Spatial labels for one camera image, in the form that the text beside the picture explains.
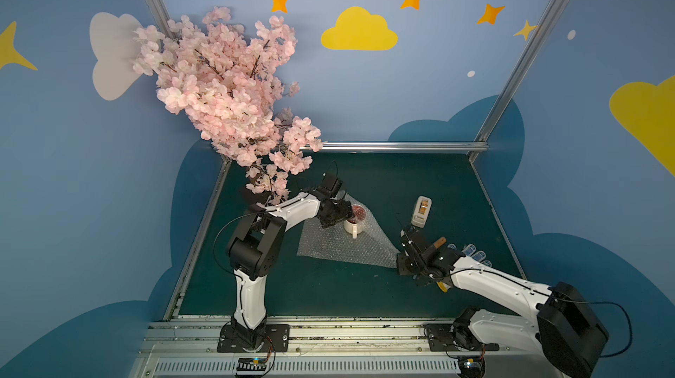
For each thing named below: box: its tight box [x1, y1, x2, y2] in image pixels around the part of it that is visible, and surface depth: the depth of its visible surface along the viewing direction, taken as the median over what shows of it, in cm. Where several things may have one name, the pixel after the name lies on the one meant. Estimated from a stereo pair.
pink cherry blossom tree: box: [133, 7, 323, 205], surface depth 72 cm
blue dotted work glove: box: [447, 243, 493, 268], surface depth 94 cm
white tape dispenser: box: [410, 195, 433, 229], surface depth 101 cm
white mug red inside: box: [343, 203, 367, 240], surface depth 93 cm
